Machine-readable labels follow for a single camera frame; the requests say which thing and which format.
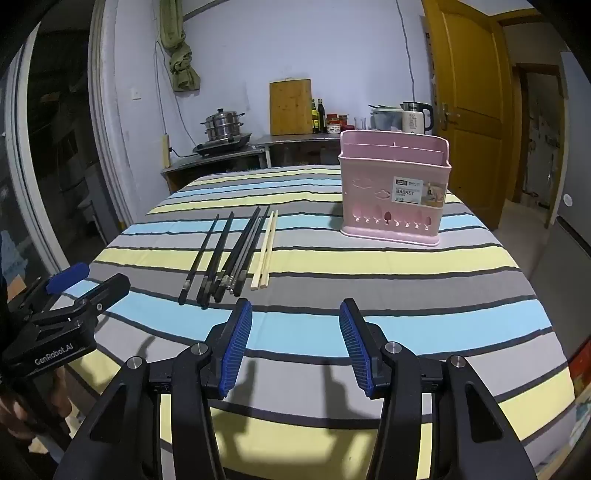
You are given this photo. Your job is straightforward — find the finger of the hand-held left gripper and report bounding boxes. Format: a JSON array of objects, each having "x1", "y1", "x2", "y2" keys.
[
  {"x1": 18, "y1": 262, "x2": 92, "y2": 315},
  {"x1": 25, "y1": 273, "x2": 132, "y2": 334}
]

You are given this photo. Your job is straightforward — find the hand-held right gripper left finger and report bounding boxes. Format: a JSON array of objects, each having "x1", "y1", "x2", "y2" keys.
[{"x1": 46, "y1": 299, "x2": 254, "y2": 480}]

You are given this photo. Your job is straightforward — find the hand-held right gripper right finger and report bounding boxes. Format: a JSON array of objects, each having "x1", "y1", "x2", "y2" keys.
[{"x1": 338, "y1": 298, "x2": 541, "y2": 480}]

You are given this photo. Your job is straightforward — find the row of black chopsticks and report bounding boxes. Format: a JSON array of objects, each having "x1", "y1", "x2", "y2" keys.
[{"x1": 178, "y1": 205, "x2": 271, "y2": 308}]

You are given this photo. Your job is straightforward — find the beige wooden chopstick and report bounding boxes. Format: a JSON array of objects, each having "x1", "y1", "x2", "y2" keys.
[
  {"x1": 259, "y1": 210, "x2": 280, "y2": 290},
  {"x1": 250, "y1": 210, "x2": 275, "y2": 291}
]

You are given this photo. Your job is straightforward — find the pink plastic utensil basket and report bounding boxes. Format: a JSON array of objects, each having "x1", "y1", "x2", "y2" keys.
[{"x1": 338, "y1": 130, "x2": 452, "y2": 248}]

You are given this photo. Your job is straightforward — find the person's left hand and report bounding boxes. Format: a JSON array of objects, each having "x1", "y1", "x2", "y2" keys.
[{"x1": 0, "y1": 392, "x2": 29, "y2": 443}]

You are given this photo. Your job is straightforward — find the striped tablecloth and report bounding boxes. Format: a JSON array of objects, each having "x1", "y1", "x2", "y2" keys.
[{"x1": 28, "y1": 165, "x2": 578, "y2": 480}]

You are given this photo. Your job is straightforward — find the low steel shelf unit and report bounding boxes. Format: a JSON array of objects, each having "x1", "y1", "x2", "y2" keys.
[{"x1": 161, "y1": 144, "x2": 265, "y2": 193}]

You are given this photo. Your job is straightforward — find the black induction cooker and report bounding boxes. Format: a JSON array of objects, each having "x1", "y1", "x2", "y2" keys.
[{"x1": 192, "y1": 134, "x2": 253, "y2": 157}]

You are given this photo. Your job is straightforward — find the steel steamer pot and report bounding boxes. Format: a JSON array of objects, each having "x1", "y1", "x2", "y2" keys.
[{"x1": 200, "y1": 108, "x2": 245, "y2": 141}]

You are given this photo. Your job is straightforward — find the long steel counter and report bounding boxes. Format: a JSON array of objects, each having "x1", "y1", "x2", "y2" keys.
[{"x1": 252, "y1": 133, "x2": 345, "y2": 168}]

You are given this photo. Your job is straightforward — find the grey lidded container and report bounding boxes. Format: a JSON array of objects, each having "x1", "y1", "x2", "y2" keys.
[{"x1": 369, "y1": 104, "x2": 403, "y2": 133}]

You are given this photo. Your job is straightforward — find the white electric kettle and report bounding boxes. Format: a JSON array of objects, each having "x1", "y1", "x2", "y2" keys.
[{"x1": 400, "y1": 102, "x2": 435, "y2": 136}]

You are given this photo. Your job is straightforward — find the wooden cutting board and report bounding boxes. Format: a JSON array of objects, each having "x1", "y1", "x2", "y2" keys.
[{"x1": 269, "y1": 78, "x2": 314, "y2": 136}]

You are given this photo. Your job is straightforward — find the green hanging cloth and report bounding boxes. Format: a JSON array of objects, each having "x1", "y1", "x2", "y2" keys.
[{"x1": 159, "y1": 0, "x2": 202, "y2": 92}]

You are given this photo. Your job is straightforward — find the yellow wooden door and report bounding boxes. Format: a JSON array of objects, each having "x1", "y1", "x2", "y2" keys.
[{"x1": 422, "y1": 0, "x2": 515, "y2": 232}]

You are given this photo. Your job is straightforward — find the white sliding door frame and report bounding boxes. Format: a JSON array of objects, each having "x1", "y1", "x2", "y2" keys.
[{"x1": 88, "y1": 0, "x2": 136, "y2": 232}]

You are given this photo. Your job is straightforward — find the thin wall cable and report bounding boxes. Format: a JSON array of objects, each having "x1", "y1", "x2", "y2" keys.
[{"x1": 157, "y1": 39, "x2": 197, "y2": 145}]

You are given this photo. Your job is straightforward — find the black wall cable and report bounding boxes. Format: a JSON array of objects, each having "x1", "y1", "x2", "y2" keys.
[{"x1": 396, "y1": 0, "x2": 428, "y2": 136}]

